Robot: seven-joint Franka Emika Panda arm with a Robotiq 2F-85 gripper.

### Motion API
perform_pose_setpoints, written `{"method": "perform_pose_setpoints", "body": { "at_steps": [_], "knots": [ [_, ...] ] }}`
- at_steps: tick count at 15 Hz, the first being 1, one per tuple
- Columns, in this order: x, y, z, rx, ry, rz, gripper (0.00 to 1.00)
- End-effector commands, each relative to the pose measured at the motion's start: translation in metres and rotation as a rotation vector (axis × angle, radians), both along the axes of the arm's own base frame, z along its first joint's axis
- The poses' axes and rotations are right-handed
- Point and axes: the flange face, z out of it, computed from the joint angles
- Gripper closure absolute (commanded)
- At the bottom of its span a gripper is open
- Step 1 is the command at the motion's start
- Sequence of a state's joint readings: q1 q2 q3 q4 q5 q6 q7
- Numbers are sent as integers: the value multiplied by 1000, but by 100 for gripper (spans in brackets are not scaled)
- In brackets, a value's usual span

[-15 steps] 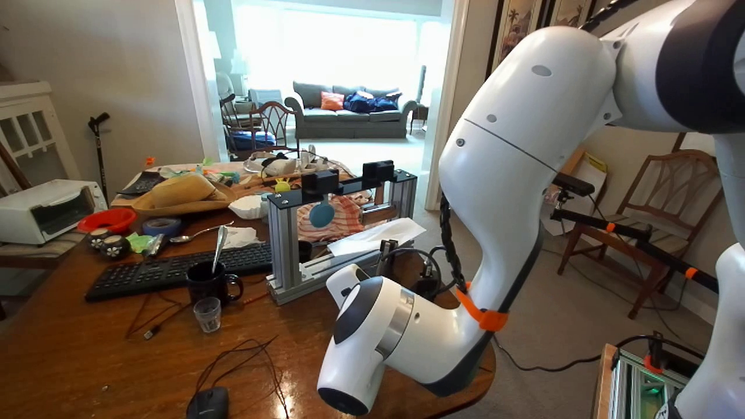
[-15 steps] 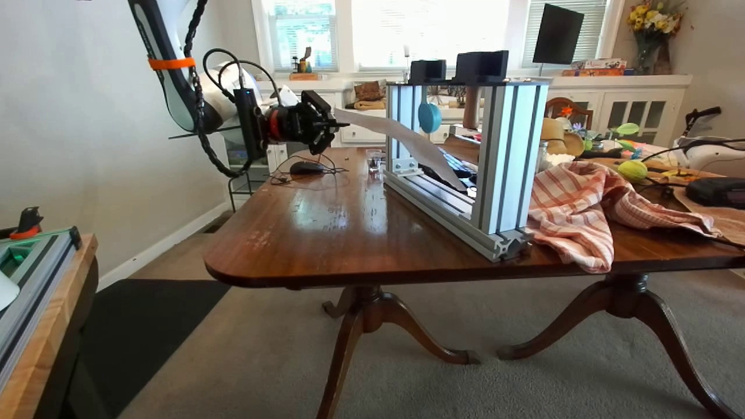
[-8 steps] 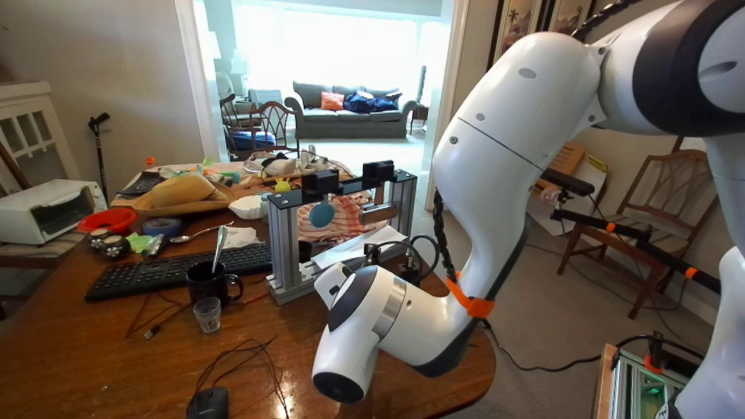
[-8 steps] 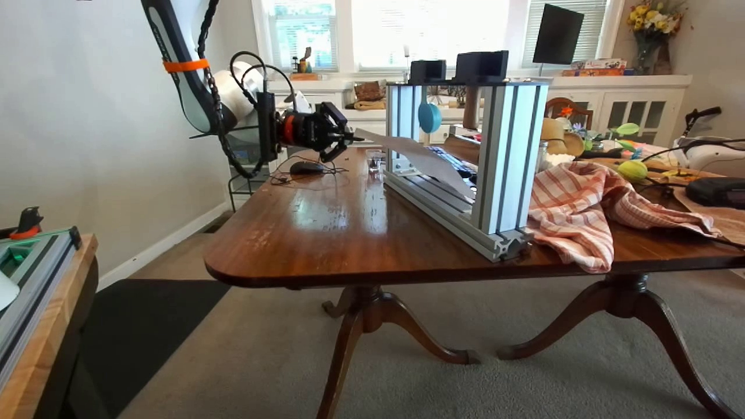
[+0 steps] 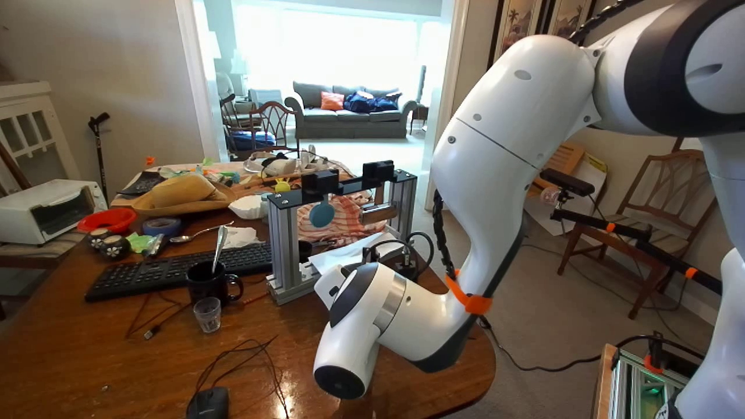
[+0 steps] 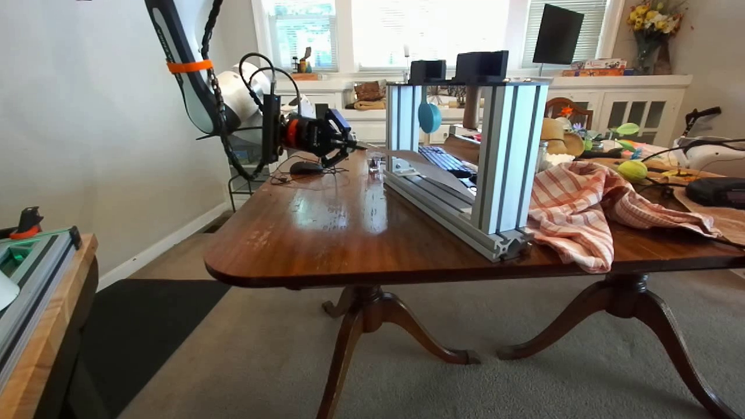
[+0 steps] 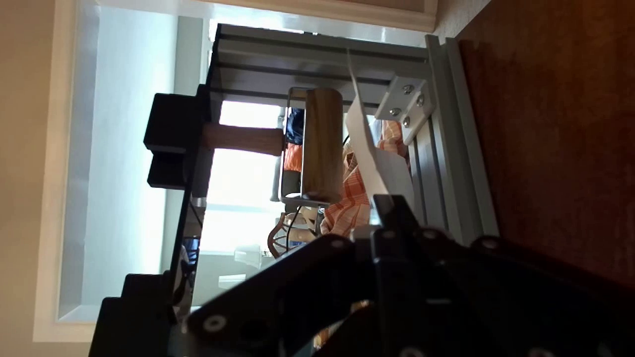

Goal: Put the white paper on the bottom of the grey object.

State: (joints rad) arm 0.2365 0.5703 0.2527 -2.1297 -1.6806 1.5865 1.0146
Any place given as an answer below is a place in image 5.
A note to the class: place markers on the white board with yellow edge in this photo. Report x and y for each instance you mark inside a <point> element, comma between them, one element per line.
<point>595,174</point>

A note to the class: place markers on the black round container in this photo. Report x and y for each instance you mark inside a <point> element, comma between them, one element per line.
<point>108,246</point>

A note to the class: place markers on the white napkin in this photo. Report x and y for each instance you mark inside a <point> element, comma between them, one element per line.
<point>241,236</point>

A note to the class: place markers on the orange black clamp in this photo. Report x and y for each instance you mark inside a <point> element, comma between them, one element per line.
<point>658,357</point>

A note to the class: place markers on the small clear glass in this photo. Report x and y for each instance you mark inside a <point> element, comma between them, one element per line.
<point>207,316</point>

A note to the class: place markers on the black computer keyboard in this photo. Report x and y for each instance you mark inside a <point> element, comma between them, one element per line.
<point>148,273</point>

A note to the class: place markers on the yellow green ball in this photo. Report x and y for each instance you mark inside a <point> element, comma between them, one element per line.
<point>283,186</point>

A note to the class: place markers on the orange striped cloth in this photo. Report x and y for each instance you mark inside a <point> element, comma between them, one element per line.
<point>345,222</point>

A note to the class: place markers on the black walking cane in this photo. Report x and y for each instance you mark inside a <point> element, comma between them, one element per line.
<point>99,120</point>

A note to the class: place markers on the dark wooden dining chair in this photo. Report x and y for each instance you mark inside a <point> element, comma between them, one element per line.
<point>273,117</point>

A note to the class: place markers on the teal round disc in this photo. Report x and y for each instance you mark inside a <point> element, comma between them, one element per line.
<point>323,215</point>

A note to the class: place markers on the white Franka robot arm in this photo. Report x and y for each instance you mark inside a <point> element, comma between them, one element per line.
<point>503,139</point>

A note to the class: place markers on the blue tape roll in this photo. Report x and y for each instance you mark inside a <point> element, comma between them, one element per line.
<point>162,227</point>

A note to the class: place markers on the dark grey sofa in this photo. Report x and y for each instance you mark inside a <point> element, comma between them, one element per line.
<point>349,124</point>

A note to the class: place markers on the black mug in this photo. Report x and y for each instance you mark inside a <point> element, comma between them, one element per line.
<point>207,285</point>

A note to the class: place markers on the orange cushion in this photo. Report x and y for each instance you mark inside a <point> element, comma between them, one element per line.
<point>332,100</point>

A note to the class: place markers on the black flat tray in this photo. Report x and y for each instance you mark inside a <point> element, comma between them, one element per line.
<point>142,184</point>

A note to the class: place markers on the silver spoon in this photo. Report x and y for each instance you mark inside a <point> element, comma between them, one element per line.
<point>220,246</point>

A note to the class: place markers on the red bowl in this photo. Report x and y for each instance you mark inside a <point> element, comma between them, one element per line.
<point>108,219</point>

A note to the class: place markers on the green crumpled item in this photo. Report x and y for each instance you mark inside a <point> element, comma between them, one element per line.
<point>140,242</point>

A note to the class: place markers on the mustard yellow cloth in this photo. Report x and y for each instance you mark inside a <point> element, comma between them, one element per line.
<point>183,191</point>

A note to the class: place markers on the brown wooden chair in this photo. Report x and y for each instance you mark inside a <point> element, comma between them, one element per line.
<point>619,244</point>

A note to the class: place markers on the black framed picture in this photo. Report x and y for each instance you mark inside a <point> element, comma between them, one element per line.
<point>512,23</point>
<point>566,15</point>

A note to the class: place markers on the white bowl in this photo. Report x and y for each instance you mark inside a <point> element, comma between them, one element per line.
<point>247,206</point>

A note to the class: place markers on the light wooden folding chair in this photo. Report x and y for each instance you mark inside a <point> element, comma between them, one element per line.
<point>564,159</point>

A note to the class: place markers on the black padded bar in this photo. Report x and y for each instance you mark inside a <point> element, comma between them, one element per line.
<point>566,181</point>

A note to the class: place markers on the grey aluminium frame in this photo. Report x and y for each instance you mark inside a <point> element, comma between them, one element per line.
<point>281,246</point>

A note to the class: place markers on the black pole with orange tape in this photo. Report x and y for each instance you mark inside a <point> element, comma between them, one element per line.
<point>659,253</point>

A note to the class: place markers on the blue seat cushion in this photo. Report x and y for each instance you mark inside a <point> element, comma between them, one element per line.
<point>252,139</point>

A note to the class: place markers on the black computer mouse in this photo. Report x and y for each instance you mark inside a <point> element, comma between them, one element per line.
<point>207,405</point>

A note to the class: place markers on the small black camera box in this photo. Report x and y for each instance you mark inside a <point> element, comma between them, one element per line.
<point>320,184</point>

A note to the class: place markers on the wooden crate with metal rails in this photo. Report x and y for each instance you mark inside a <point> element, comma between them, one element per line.
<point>631,387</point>

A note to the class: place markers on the wide black camera box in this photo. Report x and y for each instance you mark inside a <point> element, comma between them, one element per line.
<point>379,173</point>

